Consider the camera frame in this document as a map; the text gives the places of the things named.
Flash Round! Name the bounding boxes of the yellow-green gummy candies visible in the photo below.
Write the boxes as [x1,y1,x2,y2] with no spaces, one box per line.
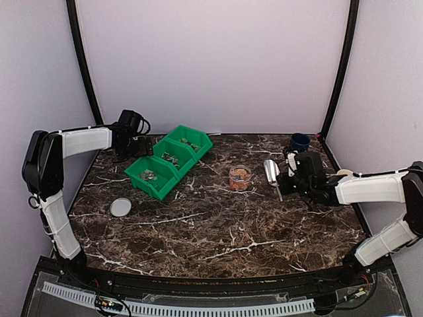
[178,138,202,152]

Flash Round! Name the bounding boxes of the black front rail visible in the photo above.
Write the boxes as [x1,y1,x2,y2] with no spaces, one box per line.
[55,265,365,298]

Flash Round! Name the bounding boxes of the silver metal scoop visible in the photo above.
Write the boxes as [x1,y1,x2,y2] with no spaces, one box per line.
[263,159,283,202]

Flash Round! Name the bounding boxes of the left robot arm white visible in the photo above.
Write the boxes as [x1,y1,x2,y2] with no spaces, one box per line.
[22,124,153,288]

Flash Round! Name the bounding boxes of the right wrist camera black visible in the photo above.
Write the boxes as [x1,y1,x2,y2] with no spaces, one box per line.
[284,146,299,177]

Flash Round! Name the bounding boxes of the white slotted cable duct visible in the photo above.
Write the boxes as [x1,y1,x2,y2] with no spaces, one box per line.
[42,282,315,316]

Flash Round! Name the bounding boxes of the red-orange gummy candies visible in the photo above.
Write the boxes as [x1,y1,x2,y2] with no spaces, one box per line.
[138,169,158,182]

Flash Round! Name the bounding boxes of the white round lid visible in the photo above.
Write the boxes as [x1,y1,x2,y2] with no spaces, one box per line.
[110,197,132,217]

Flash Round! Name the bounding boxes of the green three-compartment candy bin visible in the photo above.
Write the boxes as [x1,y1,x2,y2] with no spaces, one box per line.
[125,125,213,201]

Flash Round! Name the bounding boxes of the lollipop candies pile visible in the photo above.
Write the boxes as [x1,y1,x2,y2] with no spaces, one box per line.
[161,152,178,166]

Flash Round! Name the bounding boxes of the beige ceramic mug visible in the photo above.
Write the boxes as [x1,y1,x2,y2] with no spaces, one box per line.
[336,168,354,176]

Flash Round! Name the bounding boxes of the dark blue mug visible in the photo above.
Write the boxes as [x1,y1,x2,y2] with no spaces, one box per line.
[289,133,311,153]

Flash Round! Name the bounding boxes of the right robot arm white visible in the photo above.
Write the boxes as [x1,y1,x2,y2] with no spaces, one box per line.
[277,150,422,287]

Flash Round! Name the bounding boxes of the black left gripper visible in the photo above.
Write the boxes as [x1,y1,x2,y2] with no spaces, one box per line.
[115,136,153,161]

